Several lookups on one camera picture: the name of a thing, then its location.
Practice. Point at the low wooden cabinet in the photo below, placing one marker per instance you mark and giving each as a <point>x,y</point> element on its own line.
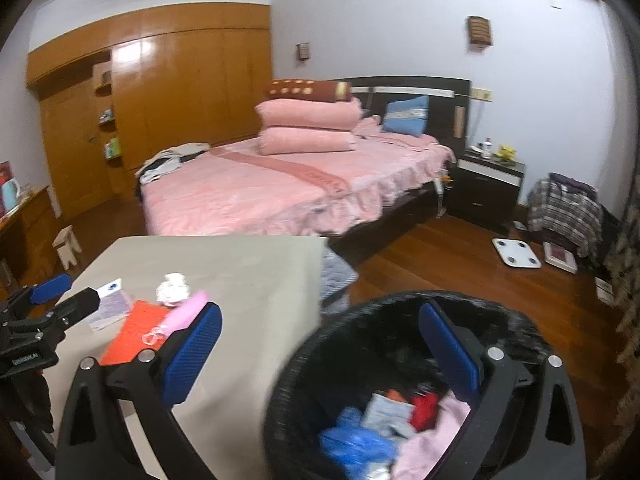
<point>35,230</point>

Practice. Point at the lower pink pillow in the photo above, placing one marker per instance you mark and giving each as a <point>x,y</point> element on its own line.
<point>305,141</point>

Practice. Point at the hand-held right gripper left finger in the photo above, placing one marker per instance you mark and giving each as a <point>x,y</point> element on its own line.
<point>192,355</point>

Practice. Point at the pink cloth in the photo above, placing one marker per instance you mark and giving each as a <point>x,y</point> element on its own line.
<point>435,450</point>

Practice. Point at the black woven waste bin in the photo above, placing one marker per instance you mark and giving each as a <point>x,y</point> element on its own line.
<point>300,370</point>

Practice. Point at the grey sock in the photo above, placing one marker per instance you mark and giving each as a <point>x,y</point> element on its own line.
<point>387,410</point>

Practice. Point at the white card with blue logo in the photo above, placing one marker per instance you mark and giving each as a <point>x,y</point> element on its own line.
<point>110,287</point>

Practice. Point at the white bathroom scale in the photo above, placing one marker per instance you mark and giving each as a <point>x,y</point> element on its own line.
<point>517,253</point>

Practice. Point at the red cloth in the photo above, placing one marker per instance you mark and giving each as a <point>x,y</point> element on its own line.
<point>425,407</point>

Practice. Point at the wooden wall lamp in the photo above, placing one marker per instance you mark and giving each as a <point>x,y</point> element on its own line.
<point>303,51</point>
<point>480,31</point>

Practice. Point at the wooden wardrobe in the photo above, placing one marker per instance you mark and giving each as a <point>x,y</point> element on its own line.
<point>200,85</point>

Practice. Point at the beige clothes pile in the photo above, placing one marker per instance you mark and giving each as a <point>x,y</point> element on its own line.
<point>170,165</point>

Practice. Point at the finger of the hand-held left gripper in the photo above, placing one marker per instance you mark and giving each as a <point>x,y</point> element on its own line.
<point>75,307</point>
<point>50,286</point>

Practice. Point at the black garment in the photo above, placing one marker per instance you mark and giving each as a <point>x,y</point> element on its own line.
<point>141,190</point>

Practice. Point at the papers on floor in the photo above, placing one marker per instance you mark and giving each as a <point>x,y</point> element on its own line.
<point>520,226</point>

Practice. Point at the dark wooden bed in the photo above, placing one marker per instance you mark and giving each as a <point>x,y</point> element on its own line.
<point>400,87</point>

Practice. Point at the orange red wrapper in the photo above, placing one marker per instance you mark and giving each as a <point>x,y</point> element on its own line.
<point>396,395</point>

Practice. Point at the blue plastic bag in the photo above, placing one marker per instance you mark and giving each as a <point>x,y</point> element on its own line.
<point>350,442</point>

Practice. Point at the plaid bag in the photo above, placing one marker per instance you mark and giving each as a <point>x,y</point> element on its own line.
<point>565,220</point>

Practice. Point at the pink bedspread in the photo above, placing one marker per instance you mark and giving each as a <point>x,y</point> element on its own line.
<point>250,195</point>

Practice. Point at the clear plastic packet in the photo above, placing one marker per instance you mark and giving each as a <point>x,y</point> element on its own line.
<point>107,310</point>

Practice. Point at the light blue kettle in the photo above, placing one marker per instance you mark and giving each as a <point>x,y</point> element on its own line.
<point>9,197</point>

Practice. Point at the blue cushion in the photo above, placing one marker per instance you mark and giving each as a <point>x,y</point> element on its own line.
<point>405,115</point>

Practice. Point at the pink plastic object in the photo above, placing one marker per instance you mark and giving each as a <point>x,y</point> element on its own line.
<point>185,312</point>

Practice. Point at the orange mesh cloth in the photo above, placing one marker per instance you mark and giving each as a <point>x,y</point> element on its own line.
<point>132,335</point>

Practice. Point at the red box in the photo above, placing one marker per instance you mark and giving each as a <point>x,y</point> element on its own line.
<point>5,170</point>

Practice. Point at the dark nightstand with white stripe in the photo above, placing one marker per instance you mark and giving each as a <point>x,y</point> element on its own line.
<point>485,195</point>

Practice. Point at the brown dotted pillow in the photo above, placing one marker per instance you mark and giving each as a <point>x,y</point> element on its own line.
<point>310,90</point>

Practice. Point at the grey patterned cloth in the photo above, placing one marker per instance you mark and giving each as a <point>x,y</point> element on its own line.
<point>337,272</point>

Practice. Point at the black lined trash bin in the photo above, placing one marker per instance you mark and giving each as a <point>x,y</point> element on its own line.
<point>380,330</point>

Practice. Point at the yellow plush toy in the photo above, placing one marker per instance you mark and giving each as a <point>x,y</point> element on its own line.
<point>505,154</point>

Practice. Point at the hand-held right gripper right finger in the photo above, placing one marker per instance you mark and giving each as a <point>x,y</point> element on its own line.
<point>450,355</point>

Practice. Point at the dark patterned curtain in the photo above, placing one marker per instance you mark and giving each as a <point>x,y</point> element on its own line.
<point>625,260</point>

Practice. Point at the small white tissue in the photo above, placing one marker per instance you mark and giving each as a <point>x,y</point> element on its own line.
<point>172,287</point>

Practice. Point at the small white box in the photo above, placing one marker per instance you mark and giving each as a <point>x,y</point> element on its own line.
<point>605,289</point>

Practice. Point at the dark hooded jacket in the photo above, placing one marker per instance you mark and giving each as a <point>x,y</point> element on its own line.
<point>572,184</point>

